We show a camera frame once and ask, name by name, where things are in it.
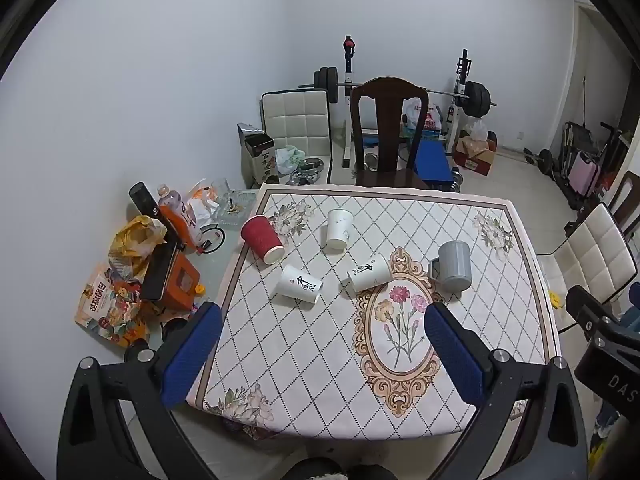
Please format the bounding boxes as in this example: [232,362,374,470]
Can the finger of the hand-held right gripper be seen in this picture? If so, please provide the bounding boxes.
[566,285,621,346]

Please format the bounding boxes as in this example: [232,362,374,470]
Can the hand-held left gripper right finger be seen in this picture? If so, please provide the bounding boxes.
[424,301,591,480]

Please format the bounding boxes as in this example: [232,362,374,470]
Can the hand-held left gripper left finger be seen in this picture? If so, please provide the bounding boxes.
[56,301,224,480]

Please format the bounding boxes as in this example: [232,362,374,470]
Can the grey mug with handle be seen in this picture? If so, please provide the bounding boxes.
[428,240,473,293]

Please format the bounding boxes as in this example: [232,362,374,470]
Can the white cup with black print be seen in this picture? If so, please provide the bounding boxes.
[347,253,393,293]
[278,264,324,305]

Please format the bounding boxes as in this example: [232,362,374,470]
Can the red ribbed paper cup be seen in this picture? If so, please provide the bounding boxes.
[240,215,286,266]

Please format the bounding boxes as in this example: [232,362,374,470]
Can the plain white paper cup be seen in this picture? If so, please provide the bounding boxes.
[326,208,354,251]

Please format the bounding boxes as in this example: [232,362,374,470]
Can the white padded chair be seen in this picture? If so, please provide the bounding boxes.
[260,89,334,184]
[535,202,640,334]

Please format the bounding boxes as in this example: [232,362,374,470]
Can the orange cardboard box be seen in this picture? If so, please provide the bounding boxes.
[139,255,202,312]

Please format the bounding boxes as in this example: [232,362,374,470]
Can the black tablet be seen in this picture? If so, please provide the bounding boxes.
[140,242,179,302]

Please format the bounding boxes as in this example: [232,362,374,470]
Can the colourful snack packet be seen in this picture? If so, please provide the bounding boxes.
[74,264,152,349]

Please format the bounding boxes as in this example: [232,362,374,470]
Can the dark wooden chair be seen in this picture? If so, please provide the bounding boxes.
[606,170,640,237]
[349,77,433,191]

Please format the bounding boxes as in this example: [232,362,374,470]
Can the yellow plastic bag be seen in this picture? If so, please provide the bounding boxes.
[109,215,169,282]

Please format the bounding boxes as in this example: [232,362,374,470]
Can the floral diamond-pattern tablecloth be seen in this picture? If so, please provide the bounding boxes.
[186,183,561,436]

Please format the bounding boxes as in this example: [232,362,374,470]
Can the orange drink bottle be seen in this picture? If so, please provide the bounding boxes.
[161,204,204,252]
[157,184,190,223]

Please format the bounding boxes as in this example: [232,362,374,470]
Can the pink suitcase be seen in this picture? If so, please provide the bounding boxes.
[570,152,602,197]

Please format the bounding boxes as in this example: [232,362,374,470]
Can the black barbell on floor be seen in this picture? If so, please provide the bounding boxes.
[522,147,557,177]

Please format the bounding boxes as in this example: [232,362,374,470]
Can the white and orange plastic bag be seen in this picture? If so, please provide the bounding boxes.
[186,178,222,227]

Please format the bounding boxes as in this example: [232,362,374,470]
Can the glass ashtray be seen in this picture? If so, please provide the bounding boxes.
[212,190,259,229]

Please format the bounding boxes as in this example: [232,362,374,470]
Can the black folding cart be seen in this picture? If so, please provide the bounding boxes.
[560,120,597,183]

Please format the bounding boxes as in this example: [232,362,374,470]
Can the black cylinder flask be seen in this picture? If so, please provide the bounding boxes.
[128,181,162,219]

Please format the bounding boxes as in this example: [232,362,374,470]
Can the blue bench pad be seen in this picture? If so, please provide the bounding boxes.
[416,139,452,182]

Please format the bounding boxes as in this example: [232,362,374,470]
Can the metal bowls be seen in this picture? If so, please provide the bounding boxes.
[289,157,327,186]

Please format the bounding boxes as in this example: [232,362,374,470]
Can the green and white plastic bag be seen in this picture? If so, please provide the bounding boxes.
[276,145,307,176]

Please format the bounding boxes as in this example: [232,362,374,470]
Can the black barbell with plates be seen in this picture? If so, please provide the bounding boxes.
[298,66,497,116]

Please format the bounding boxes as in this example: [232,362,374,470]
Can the white and red plastic bag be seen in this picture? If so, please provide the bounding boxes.
[401,97,444,131]

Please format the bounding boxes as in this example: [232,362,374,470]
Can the white squat rack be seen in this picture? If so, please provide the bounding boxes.
[339,35,474,169]

